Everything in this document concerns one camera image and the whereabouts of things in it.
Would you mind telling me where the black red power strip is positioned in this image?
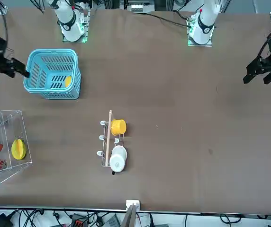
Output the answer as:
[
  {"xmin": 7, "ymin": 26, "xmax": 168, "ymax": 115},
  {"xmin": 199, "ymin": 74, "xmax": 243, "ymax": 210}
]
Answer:
[{"xmin": 71, "ymin": 213, "xmax": 89, "ymax": 227}]

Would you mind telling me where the grey power adapter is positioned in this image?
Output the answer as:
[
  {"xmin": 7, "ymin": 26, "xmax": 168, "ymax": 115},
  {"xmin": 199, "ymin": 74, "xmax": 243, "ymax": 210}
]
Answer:
[{"xmin": 103, "ymin": 214, "xmax": 121, "ymax": 227}]

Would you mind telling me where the black power adapter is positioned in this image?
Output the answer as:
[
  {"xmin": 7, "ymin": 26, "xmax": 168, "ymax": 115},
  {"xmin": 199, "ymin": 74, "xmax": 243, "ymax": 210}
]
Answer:
[{"xmin": 0, "ymin": 212, "xmax": 13, "ymax": 227}]

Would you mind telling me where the yellow plastic cup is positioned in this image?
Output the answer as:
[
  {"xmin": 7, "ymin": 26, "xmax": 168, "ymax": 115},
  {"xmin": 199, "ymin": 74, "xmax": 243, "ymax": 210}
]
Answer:
[{"xmin": 110, "ymin": 119, "xmax": 127, "ymax": 136}]

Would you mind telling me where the yellow green starfruit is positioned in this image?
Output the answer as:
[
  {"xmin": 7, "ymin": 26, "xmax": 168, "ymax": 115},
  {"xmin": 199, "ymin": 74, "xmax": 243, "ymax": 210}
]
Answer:
[{"xmin": 11, "ymin": 139, "xmax": 27, "ymax": 160}]

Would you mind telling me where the white socket box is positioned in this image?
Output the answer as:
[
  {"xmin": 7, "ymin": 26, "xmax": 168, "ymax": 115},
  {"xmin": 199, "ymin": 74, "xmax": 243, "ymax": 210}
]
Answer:
[{"xmin": 126, "ymin": 200, "xmax": 141, "ymax": 211}]

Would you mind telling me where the white power strip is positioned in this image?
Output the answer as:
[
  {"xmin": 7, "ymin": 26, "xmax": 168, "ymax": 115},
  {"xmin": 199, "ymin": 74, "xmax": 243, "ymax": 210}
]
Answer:
[{"xmin": 130, "ymin": 4, "xmax": 144, "ymax": 13}]

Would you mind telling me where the blue plastic slotted basket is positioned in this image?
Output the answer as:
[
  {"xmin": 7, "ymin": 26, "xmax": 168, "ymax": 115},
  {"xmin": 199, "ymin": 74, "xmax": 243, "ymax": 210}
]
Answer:
[{"xmin": 23, "ymin": 48, "xmax": 82, "ymax": 100}]

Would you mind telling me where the grey camera post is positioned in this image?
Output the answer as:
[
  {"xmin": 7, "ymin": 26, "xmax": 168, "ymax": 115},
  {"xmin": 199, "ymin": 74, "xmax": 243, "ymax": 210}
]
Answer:
[{"xmin": 121, "ymin": 204, "xmax": 137, "ymax": 227}]

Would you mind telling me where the white plastic cup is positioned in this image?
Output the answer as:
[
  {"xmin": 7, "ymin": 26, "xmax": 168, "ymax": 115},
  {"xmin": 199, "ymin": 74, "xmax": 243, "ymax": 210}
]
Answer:
[{"xmin": 109, "ymin": 145, "xmax": 128, "ymax": 175}]

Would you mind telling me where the clear acrylic tiered rack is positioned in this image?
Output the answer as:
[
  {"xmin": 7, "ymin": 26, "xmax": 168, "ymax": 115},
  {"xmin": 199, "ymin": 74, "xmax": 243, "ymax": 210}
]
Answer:
[{"xmin": 0, "ymin": 109, "xmax": 34, "ymax": 185}]

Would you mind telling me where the black table cable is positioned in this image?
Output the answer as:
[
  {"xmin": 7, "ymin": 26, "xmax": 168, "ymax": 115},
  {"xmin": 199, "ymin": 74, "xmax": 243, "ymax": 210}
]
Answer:
[{"xmin": 135, "ymin": 11, "xmax": 193, "ymax": 28}]

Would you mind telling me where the white wire cup rack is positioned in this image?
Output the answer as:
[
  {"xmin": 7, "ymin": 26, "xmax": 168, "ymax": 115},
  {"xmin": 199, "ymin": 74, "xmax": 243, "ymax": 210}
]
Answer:
[{"xmin": 97, "ymin": 110, "xmax": 128, "ymax": 169}]

